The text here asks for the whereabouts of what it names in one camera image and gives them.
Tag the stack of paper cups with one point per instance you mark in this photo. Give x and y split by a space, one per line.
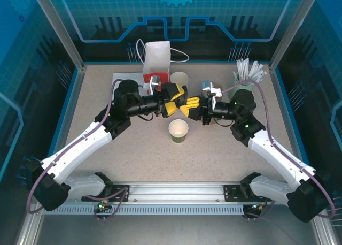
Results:
179 77

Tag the green white paper cup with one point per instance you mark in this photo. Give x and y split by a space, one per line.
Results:
178 128

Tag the red white paper bag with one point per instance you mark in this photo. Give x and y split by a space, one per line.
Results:
157 57

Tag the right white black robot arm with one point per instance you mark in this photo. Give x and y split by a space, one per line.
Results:
278 154

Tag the white napkin stack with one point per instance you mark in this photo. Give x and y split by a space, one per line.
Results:
128 76

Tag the pale green straw holder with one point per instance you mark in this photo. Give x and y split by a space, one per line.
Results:
248 86

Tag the white wrapped straw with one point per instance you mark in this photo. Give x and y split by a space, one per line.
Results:
255 69
258 73
236 76
246 68
262 77
239 69

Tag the small connector board with light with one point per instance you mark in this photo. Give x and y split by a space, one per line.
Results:
101 206
257 207

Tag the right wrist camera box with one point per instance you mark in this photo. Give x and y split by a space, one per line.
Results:
207 85

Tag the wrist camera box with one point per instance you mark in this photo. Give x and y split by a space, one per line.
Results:
207 85
155 80

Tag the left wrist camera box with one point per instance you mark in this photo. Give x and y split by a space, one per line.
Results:
155 80

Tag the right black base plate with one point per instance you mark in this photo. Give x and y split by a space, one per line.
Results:
232 192

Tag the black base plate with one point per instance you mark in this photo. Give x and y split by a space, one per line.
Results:
123 192
232 192

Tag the aluminium mounting rail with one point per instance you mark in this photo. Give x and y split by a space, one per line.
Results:
173 191

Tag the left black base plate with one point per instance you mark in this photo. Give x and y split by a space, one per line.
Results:
123 192

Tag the aluminium frame post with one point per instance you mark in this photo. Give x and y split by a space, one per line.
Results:
288 33
64 33

